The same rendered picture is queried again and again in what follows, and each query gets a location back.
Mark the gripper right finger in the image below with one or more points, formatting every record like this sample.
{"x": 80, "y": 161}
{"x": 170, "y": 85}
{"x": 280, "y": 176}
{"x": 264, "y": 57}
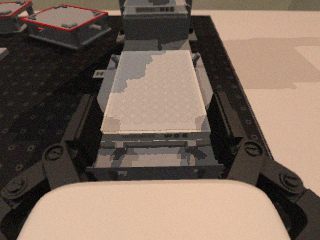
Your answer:
{"x": 245, "y": 161}

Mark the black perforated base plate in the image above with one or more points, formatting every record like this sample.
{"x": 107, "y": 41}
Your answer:
{"x": 41, "y": 85}

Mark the clear rectangular plate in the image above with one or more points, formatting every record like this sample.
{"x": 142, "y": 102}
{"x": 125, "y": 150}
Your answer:
{"x": 154, "y": 9}

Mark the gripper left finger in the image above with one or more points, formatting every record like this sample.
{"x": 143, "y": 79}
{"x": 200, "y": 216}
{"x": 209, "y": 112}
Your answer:
{"x": 62, "y": 164}

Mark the grey microplate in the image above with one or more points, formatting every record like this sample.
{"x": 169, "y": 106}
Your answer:
{"x": 155, "y": 100}

